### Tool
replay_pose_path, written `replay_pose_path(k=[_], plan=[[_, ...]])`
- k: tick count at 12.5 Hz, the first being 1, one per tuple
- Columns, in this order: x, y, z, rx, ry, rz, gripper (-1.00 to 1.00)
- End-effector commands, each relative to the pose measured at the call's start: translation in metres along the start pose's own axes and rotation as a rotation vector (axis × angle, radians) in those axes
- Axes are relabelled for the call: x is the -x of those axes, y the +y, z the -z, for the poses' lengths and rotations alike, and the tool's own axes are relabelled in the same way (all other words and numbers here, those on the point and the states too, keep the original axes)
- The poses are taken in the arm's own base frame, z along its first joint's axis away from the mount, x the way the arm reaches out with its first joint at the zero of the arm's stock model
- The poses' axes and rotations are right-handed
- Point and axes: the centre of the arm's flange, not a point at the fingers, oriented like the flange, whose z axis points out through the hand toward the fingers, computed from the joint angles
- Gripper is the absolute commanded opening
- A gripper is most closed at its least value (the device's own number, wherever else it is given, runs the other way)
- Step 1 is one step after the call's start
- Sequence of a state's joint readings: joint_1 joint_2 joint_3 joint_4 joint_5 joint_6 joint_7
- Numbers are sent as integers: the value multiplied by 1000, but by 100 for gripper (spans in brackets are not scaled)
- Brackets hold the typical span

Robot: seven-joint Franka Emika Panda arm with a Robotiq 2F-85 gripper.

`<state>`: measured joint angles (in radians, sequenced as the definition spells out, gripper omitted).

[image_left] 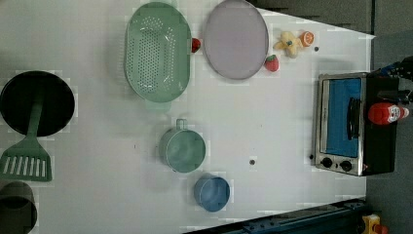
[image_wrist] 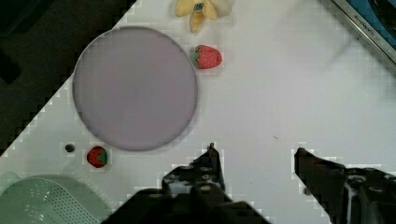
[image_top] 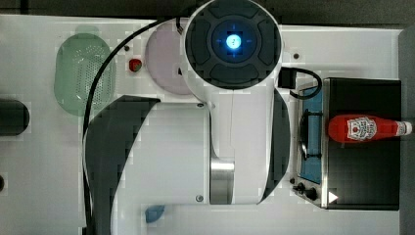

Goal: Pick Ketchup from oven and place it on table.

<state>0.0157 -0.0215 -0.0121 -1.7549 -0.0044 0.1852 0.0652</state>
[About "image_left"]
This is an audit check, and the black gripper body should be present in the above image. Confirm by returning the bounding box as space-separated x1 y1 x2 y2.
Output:
373 57 413 81

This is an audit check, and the red plush ketchup bottle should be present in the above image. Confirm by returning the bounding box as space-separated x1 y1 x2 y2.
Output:
367 102 410 125

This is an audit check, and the black toaster oven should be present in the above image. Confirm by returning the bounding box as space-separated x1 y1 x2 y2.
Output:
315 73 398 176

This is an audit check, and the plush orange slice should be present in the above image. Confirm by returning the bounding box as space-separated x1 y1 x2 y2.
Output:
300 31 315 47

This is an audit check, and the yellow plush banana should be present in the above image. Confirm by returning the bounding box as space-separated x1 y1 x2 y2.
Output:
273 31 303 59

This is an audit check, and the plush strawberry by plate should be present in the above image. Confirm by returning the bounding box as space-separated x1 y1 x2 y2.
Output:
264 55 280 72

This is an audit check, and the lilac round plate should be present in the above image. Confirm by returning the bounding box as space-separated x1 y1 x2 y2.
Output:
204 0 269 80

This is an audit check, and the plush strawberry behind colander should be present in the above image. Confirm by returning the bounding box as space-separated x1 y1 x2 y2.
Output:
191 38 201 53

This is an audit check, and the blue cup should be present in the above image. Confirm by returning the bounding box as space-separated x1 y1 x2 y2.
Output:
194 174 231 213

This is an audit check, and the green oval colander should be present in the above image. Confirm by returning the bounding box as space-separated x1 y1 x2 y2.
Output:
124 2 192 112

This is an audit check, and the black frying pan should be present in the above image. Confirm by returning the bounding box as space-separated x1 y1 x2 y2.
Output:
0 70 76 137

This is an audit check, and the green slotted spatula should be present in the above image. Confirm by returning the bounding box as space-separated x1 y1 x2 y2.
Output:
0 97 53 182

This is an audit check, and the dark grey cylinder container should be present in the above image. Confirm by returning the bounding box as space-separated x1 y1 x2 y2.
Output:
0 181 37 234

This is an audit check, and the blue metal frame rail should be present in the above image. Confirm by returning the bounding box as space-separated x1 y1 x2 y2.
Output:
185 199 370 234

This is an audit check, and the green cup with handle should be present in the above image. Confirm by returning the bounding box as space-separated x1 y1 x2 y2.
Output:
159 119 206 174

